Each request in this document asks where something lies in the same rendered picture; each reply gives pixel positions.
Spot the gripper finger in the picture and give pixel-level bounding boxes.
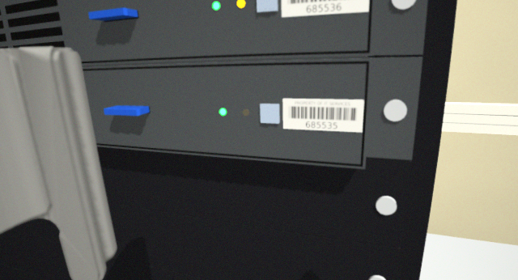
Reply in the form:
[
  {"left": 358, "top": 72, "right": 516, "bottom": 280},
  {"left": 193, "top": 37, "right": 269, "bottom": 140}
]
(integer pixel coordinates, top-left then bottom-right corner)
[{"left": 0, "top": 46, "right": 117, "bottom": 280}]

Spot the black server rack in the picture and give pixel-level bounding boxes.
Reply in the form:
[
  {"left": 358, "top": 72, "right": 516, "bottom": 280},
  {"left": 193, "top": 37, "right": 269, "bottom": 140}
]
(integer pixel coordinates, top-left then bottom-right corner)
[{"left": 0, "top": 0, "right": 457, "bottom": 280}]

